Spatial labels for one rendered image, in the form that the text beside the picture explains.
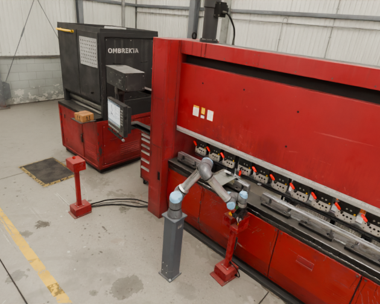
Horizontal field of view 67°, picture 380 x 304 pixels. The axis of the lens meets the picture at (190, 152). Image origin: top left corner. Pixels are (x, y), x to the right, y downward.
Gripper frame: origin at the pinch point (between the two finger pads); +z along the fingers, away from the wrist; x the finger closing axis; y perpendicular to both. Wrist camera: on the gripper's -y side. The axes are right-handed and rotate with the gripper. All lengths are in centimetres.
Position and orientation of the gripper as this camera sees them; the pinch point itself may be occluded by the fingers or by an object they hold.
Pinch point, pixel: (238, 223)
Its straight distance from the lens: 291.6
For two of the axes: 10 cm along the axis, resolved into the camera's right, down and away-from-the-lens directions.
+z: -0.2, 8.9, 4.6
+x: -6.3, -3.7, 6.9
